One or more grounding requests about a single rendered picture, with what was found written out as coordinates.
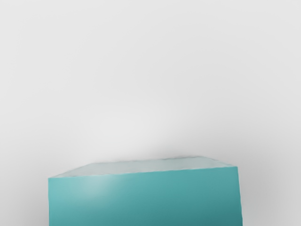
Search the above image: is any teal block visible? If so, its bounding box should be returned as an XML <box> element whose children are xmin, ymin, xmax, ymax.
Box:
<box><xmin>48</xmin><ymin>155</ymin><xmax>243</xmax><ymax>226</ymax></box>

